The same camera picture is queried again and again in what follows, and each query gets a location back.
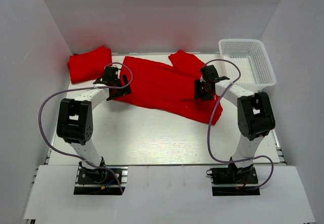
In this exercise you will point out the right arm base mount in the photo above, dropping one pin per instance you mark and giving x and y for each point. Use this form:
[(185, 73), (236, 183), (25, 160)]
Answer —
[(226, 182)]

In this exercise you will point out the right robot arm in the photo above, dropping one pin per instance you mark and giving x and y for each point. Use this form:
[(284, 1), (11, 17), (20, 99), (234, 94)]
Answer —
[(255, 117)]

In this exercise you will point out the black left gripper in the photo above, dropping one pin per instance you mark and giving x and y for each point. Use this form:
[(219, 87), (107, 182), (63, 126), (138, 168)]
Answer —
[(125, 90)]

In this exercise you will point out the folded red t shirt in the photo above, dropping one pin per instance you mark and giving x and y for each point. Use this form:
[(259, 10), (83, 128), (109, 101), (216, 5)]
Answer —
[(90, 65)]

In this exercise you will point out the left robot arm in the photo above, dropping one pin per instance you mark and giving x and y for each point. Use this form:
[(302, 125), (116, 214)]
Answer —
[(75, 119)]

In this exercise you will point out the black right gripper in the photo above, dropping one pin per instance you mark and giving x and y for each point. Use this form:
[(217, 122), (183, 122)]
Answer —
[(198, 94)]

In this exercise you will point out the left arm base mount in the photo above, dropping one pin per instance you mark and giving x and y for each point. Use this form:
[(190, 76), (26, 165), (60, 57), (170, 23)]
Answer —
[(96, 183)]

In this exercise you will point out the red t shirt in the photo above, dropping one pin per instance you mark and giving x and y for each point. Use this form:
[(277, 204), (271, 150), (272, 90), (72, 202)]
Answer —
[(90, 65), (169, 88)]

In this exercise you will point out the white plastic basket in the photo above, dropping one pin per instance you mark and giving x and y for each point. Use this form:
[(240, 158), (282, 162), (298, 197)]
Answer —
[(250, 56)]

